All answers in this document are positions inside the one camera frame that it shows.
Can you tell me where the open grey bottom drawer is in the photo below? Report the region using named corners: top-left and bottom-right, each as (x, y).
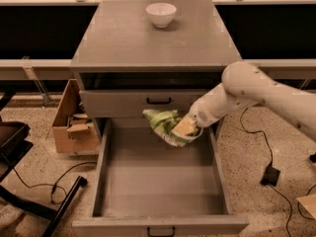
top-left (73, 118), bottom-right (249, 237)

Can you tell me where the black power adapter with cable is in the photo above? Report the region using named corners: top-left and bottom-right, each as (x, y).
top-left (239, 110), bottom-right (293, 237)

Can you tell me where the cardboard box with scraps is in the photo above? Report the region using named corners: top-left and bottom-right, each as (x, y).
top-left (52, 79), bottom-right (100, 154)

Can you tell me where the grey drawer cabinet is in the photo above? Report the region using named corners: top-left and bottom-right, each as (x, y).
top-left (71, 0), bottom-right (241, 132)

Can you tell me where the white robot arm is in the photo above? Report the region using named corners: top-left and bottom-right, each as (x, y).
top-left (172, 62), bottom-right (316, 140)

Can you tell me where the white shoe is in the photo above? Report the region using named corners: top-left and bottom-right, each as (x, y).
top-left (0, 204), bottom-right (24, 229)

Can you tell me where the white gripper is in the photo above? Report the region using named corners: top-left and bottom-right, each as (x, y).
top-left (172, 98), bottom-right (219, 135)

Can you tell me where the thin black floor cable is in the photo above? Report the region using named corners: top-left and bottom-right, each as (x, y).
top-left (12, 161), bottom-right (98, 205)

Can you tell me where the closed grey upper drawer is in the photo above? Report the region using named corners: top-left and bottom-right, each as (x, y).
top-left (79, 89), bottom-right (236, 119)

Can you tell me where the green jalapeno chip bag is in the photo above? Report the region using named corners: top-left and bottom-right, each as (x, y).
top-left (142, 110), bottom-right (203, 147)

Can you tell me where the tan paper sheet on floor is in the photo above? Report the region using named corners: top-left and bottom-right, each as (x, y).
top-left (297, 194), bottom-right (316, 219)

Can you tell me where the white ceramic bowl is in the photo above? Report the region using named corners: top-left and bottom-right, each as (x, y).
top-left (146, 2), bottom-right (177, 28)

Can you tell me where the black metal chair frame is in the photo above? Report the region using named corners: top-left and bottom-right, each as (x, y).
top-left (0, 93), bottom-right (96, 237)

